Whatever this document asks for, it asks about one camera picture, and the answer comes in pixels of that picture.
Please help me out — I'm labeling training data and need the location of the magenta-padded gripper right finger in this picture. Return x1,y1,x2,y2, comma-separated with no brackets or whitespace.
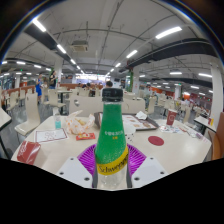
126,143,168,189

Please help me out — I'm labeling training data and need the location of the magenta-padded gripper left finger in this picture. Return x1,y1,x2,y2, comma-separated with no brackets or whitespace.
55,143,99,189

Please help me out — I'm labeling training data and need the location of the green drink bottle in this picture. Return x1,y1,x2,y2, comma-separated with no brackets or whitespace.
92,87,130,191

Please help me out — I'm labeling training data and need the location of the flat round red coaster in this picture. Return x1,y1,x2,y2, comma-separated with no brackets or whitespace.
147,135,165,147

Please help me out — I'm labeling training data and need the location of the small red sachet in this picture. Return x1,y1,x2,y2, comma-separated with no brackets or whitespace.
75,132,97,141

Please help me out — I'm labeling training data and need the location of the white paper leaflet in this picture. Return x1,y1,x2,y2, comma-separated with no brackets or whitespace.
34,128,69,144

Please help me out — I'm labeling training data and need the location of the clear plastic food bag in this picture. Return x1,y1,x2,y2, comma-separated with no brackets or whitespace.
64,110,96,135

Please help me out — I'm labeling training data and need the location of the colourful printed flyer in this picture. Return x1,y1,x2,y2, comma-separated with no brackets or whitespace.
159,124,198,138

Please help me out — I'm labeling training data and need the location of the red flat packet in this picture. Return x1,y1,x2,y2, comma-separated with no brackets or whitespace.
16,140,42,166

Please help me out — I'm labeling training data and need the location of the small clear sanitizer bottle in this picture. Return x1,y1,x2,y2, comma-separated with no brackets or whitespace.
53,106,63,130

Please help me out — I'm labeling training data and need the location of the crumpled white napkin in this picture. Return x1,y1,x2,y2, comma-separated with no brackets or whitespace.
134,110,148,121

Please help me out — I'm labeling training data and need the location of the red paper cup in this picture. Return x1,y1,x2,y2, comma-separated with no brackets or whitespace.
165,108,179,127

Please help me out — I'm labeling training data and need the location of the group of beige chairs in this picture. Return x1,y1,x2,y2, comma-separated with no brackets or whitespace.
0,87,224,161

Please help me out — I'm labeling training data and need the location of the ceiling air conditioner unit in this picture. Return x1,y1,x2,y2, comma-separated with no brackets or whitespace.
70,40,90,53

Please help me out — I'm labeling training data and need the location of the group of ceiling lights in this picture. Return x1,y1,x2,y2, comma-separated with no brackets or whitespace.
0,17,214,101

